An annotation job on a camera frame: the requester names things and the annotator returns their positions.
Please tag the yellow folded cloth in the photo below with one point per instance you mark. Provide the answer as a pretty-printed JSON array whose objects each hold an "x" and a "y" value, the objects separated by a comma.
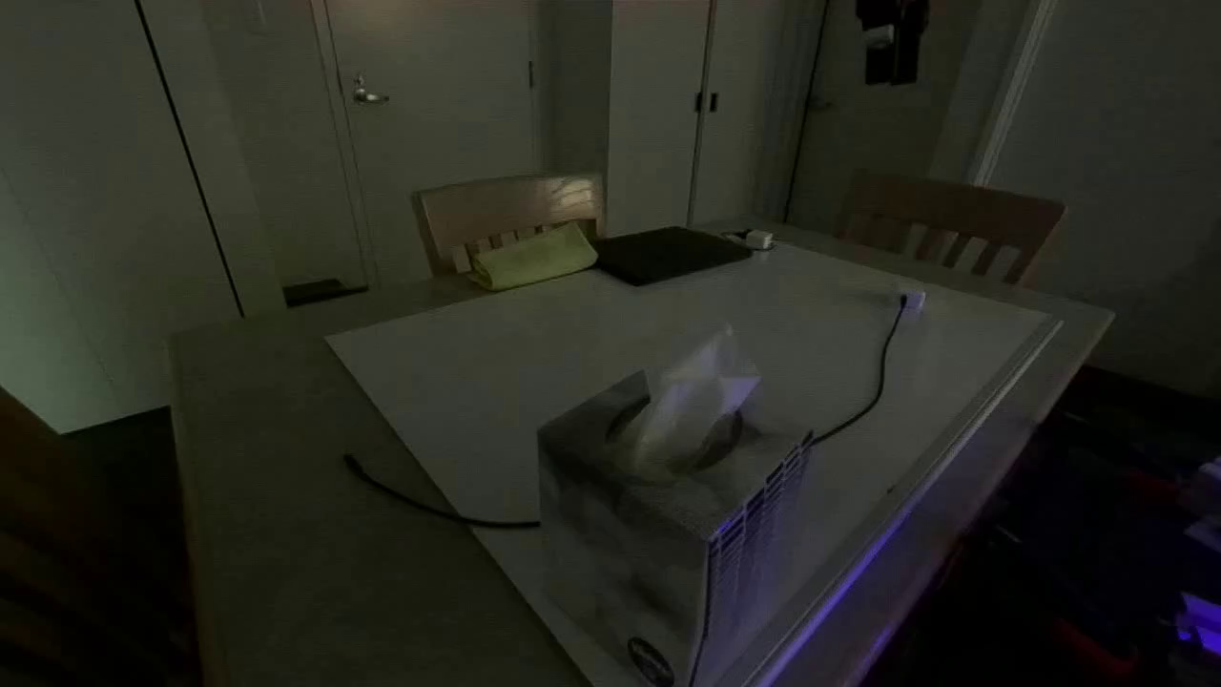
[{"x": 537, "y": 259}]

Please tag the small white charger adapter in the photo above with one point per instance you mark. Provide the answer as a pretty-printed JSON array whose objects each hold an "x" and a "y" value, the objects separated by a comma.
[{"x": 908, "y": 298}]

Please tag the grey marbled tissue box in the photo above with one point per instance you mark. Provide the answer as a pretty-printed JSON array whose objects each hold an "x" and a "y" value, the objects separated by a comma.
[{"x": 636, "y": 560}]

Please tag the flat black pad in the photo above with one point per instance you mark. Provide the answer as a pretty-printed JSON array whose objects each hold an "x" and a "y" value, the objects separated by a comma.
[{"x": 669, "y": 254}]

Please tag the white double door cabinet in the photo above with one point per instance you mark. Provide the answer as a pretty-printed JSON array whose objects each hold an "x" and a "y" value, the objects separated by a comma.
[{"x": 652, "y": 118}]

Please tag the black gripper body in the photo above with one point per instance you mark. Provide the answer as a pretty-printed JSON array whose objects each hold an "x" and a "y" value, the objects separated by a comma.
[{"x": 894, "y": 20}]

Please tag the large white board mat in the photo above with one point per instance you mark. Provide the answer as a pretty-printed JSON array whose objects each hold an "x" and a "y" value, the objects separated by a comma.
[{"x": 509, "y": 355}]

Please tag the small white gadget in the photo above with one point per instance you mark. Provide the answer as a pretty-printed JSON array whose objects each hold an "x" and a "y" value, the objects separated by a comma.
[{"x": 755, "y": 237}]

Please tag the white tissue sheet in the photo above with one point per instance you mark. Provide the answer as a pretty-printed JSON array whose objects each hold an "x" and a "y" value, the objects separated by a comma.
[{"x": 692, "y": 394}]

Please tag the wooden slatted chair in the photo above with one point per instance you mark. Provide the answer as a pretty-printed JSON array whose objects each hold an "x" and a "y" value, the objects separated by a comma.
[
  {"x": 966, "y": 203},
  {"x": 509, "y": 203}
]

